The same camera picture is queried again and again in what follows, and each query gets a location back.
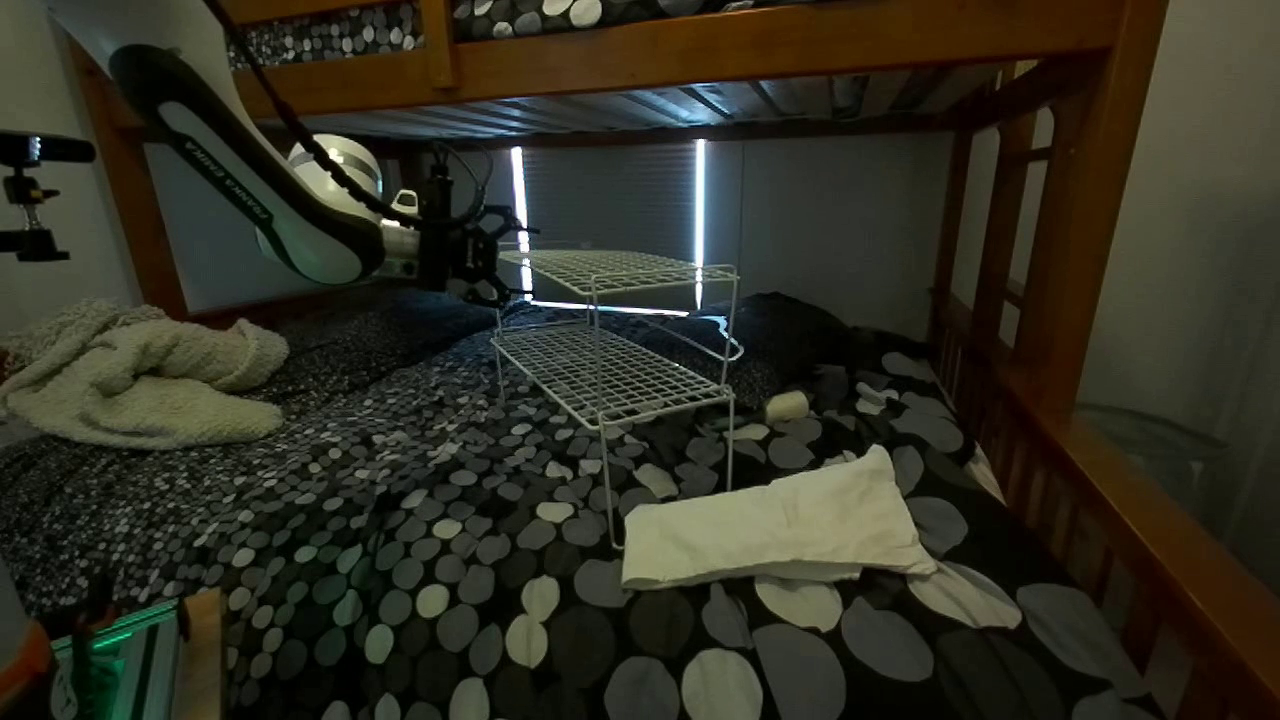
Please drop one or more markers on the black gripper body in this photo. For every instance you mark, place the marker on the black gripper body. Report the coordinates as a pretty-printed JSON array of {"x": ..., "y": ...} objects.
[{"x": 463, "y": 249}]

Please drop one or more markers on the white wire rack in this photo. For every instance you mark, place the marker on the white wire rack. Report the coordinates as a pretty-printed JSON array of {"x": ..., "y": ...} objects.
[{"x": 609, "y": 383}]

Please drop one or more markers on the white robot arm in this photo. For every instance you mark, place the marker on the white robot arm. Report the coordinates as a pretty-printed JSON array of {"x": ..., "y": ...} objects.
[{"x": 189, "y": 72}]

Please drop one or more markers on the white clothes hanger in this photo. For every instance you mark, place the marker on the white clothes hanger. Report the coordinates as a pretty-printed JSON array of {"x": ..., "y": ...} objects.
[{"x": 669, "y": 334}]

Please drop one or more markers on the black grey dotted bedspread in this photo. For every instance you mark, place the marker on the black grey dotted bedspread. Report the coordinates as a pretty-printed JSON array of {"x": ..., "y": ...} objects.
[{"x": 427, "y": 537}]

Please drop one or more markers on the cream fluffy blanket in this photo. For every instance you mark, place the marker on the cream fluffy blanket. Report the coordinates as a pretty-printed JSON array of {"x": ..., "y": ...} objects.
[{"x": 132, "y": 377}]

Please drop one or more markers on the dark window blind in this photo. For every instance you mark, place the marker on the dark window blind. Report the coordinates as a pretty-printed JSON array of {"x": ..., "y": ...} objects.
[{"x": 836, "y": 220}]

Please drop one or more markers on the folded white cloth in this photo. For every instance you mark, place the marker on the folded white cloth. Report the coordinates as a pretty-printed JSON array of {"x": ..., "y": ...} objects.
[{"x": 809, "y": 524}]

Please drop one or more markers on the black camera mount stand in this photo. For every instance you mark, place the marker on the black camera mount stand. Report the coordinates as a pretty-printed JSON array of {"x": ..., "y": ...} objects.
[{"x": 22, "y": 152}]

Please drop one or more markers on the wooden bunk bed frame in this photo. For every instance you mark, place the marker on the wooden bunk bed frame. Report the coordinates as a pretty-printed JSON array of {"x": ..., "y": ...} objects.
[{"x": 1012, "y": 352}]

